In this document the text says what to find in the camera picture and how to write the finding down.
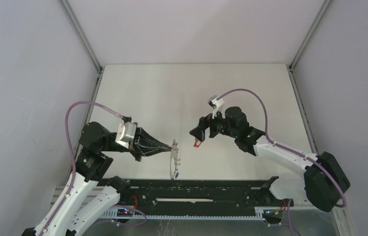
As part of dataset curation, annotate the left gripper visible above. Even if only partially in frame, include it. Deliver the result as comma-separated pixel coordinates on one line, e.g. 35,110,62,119
102,124,172,160

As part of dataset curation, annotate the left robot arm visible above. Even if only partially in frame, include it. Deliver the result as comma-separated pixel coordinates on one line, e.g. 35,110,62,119
22,121,178,236

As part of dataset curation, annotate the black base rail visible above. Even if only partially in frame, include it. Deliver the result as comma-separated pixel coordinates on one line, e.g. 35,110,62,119
89,178,297,218

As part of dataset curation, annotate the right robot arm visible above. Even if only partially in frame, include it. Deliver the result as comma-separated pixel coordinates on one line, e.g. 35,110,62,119
189,107,350,212

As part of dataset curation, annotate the red tagged key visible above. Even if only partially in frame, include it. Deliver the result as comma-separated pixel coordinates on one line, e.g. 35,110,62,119
194,139,202,148

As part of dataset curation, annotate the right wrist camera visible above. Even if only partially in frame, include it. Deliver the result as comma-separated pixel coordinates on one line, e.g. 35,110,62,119
208,95,225,118

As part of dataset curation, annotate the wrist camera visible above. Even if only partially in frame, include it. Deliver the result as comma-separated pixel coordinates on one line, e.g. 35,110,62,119
208,95,225,118
115,122,137,148

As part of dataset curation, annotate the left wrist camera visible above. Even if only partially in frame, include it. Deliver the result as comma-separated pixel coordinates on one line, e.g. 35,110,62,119
115,122,137,148

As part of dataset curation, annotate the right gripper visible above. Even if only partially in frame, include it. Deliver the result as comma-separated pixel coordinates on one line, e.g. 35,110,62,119
190,106,238,142

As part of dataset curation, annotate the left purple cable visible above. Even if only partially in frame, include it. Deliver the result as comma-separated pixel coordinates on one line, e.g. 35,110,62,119
38,101,132,236

